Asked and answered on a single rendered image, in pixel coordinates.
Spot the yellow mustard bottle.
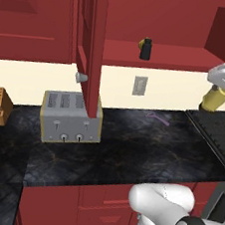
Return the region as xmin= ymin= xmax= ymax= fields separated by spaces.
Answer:
xmin=198 ymin=83 xmax=225 ymax=115

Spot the grey cabinet door knob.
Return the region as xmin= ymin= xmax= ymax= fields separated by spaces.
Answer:
xmin=74 ymin=71 xmax=90 ymax=85

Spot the purple peeler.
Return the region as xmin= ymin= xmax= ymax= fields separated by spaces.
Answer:
xmin=144 ymin=110 xmax=172 ymax=127

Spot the grey wall outlet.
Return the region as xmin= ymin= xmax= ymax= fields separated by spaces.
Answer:
xmin=131 ymin=75 xmax=149 ymax=98

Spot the red drawer handle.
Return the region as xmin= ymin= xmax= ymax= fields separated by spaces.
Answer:
xmin=103 ymin=197 xmax=131 ymax=209

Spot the red cabinet door with knob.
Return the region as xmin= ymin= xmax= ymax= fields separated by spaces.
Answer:
xmin=60 ymin=0 xmax=113 ymax=119

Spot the red open wall cabinet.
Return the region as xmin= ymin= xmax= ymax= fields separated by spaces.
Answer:
xmin=100 ymin=0 xmax=225 ymax=82

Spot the black shaker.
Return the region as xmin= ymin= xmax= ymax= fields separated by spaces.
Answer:
xmin=135 ymin=36 xmax=154 ymax=62

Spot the red drawer front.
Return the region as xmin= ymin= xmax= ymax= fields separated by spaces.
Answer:
xmin=77 ymin=176 xmax=143 ymax=218

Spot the red base cabinet side panel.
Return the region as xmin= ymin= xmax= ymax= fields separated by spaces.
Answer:
xmin=13 ymin=177 xmax=83 ymax=225

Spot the silver toaster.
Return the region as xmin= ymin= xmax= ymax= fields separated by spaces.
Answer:
xmin=36 ymin=88 xmax=108 ymax=150

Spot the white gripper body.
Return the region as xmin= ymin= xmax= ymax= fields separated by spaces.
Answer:
xmin=205 ymin=61 xmax=225 ymax=94

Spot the black stove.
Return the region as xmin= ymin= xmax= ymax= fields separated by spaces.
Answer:
xmin=170 ymin=106 xmax=225 ymax=225

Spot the red closed wall cabinet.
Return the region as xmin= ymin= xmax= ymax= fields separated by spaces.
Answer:
xmin=0 ymin=0 xmax=83 ymax=70

